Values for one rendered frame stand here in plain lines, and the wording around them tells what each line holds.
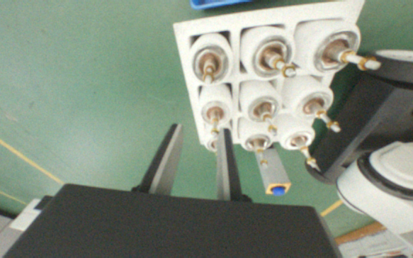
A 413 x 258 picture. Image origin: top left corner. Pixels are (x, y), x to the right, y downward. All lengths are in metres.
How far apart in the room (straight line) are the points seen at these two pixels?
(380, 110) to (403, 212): 0.28
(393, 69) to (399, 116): 0.14
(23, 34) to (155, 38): 0.52
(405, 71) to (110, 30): 0.90
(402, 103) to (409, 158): 0.16
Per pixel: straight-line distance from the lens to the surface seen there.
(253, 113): 0.35
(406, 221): 0.60
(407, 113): 0.68
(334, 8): 0.43
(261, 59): 0.31
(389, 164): 0.56
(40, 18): 0.82
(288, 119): 0.47
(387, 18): 0.76
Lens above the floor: 0.54
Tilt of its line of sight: 49 degrees down
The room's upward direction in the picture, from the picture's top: 175 degrees counter-clockwise
